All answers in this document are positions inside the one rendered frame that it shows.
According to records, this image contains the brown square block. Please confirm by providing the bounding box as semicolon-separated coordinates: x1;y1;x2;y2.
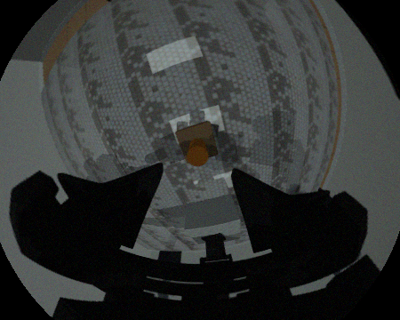
175;121;219;164

